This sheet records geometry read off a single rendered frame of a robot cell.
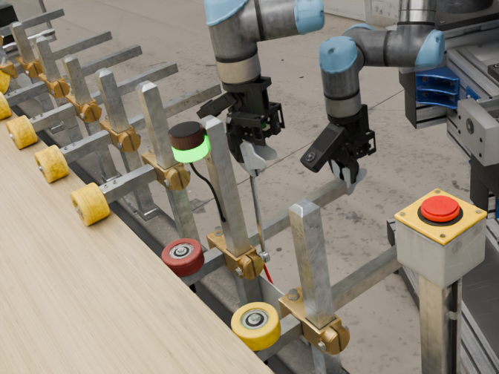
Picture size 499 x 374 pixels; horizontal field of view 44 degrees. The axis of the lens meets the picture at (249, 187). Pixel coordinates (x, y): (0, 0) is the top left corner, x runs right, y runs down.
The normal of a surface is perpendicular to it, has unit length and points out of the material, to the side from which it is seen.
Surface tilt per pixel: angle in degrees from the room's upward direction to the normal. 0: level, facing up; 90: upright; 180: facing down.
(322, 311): 90
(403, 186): 0
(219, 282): 0
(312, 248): 90
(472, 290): 0
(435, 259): 90
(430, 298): 90
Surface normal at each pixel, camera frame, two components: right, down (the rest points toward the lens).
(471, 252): 0.56, 0.37
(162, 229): -0.17, -0.82
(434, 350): -0.81, 0.43
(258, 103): -0.56, 0.53
